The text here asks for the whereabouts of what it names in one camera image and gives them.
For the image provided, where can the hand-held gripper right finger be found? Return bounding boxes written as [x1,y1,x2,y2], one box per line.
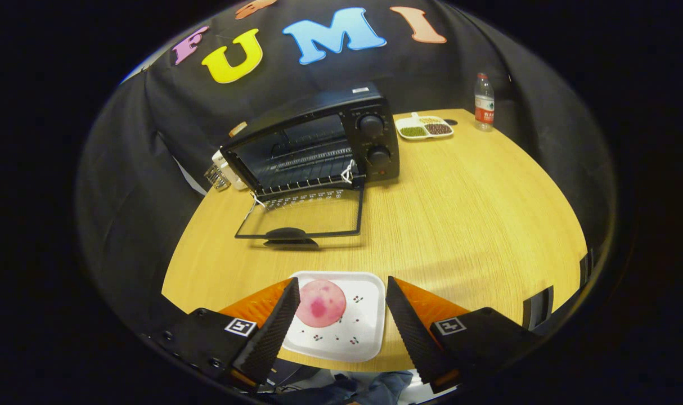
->
[385,276,545,394]

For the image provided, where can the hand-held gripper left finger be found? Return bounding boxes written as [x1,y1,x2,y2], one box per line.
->
[145,277,301,392]

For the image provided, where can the white rectangular food tray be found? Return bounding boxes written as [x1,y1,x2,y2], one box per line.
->
[280,271,387,363]

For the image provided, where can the pink round meat slice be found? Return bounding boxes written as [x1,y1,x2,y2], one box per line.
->
[295,280,347,329]

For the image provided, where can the black toaster oven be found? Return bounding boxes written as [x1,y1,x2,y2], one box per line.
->
[219,82,401,251]

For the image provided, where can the white pop-up toaster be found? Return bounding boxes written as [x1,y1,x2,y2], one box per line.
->
[211,149,246,191]

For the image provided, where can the person's blue clothing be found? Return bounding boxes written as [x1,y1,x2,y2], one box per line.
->
[274,368,415,405]

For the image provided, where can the black rectangular clamp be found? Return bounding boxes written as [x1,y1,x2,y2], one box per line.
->
[579,247,595,287]
[523,286,555,331]

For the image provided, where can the white divided bean dish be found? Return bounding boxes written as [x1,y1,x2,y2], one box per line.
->
[395,112,455,140]

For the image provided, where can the red label water bottle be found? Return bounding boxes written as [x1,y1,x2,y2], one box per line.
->
[474,72,495,132]

